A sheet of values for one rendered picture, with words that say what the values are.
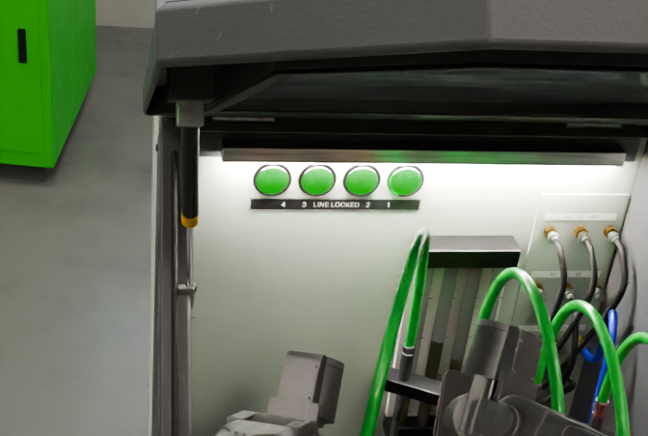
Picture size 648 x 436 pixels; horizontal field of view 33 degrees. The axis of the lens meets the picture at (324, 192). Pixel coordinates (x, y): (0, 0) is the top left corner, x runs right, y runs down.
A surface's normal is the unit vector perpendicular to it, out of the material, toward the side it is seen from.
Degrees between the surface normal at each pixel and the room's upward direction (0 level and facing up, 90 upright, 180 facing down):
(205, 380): 90
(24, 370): 0
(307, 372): 37
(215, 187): 90
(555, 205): 90
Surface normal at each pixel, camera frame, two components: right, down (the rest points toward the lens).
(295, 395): -0.24, -0.44
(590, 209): 0.15, 0.53
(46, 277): 0.10, -0.85
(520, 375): 0.60, -0.07
